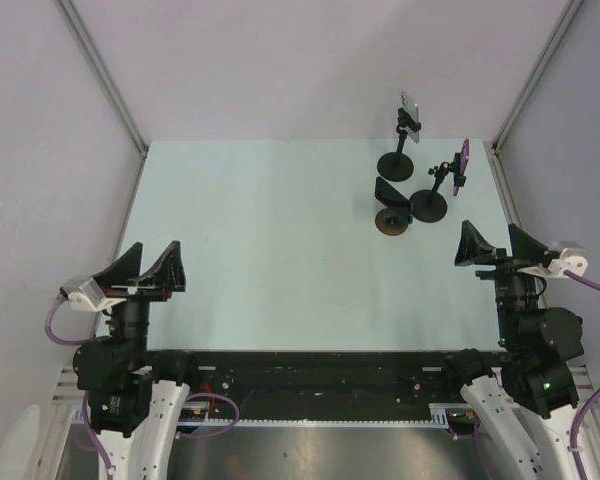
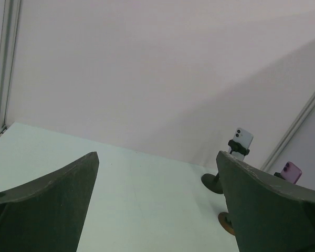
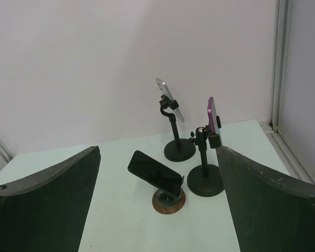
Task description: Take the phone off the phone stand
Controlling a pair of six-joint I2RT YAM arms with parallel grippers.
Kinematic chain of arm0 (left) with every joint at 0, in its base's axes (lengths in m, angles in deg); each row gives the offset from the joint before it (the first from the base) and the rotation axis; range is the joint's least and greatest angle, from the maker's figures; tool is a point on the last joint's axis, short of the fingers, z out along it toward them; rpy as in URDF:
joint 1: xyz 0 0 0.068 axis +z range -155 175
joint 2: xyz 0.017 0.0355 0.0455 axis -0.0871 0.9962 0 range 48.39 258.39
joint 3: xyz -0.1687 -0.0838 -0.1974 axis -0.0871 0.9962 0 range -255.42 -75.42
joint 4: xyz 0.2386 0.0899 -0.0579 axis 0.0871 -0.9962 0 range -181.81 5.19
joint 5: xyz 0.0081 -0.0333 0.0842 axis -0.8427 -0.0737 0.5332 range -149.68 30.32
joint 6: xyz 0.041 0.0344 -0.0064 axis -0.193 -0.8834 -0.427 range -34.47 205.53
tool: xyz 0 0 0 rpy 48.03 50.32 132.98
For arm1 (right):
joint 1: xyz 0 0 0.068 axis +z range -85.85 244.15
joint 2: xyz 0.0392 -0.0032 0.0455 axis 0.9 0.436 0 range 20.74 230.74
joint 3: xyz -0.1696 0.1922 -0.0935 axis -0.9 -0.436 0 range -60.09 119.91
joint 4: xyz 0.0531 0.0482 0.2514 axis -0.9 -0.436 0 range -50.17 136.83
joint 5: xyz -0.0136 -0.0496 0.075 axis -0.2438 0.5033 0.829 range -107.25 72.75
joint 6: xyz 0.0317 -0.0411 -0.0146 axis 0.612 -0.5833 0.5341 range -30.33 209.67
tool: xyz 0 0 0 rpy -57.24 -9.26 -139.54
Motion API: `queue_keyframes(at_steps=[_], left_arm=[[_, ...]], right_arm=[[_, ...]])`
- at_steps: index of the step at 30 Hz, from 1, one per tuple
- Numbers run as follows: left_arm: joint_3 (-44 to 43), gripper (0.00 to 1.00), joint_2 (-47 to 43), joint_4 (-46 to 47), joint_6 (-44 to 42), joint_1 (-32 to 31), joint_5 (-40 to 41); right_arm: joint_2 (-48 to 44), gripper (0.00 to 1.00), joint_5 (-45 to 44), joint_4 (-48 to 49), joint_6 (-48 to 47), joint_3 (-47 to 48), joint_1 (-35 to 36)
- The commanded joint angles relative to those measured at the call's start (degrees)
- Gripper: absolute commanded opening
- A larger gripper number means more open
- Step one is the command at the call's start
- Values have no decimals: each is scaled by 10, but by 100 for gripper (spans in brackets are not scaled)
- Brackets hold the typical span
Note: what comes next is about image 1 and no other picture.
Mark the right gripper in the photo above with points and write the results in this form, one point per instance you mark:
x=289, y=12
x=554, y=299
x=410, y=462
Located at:
x=473, y=248

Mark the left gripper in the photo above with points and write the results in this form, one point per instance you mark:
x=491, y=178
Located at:
x=167, y=274

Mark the black phone stand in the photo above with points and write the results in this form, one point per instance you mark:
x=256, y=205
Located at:
x=397, y=166
x=428, y=205

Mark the black phone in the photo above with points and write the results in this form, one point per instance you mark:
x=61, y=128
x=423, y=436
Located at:
x=398, y=206

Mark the brown base phone stand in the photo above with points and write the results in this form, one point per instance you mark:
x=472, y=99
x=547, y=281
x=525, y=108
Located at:
x=390, y=224

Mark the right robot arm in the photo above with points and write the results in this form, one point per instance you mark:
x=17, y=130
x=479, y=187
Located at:
x=526, y=406

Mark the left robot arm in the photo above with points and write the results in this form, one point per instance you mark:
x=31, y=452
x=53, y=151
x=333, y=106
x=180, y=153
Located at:
x=132, y=398

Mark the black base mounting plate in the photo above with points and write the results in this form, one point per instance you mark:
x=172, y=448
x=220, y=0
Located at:
x=369, y=381

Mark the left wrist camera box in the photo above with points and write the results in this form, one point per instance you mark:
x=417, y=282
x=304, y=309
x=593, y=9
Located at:
x=84, y=294

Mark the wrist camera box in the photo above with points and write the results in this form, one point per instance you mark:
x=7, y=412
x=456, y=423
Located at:
x=84, y=294
x=558, y=259

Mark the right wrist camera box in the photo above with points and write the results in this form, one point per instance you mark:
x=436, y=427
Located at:
x=558, y=259

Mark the white cable duct rail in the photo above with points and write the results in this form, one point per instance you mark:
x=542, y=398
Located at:
x=439, y=418

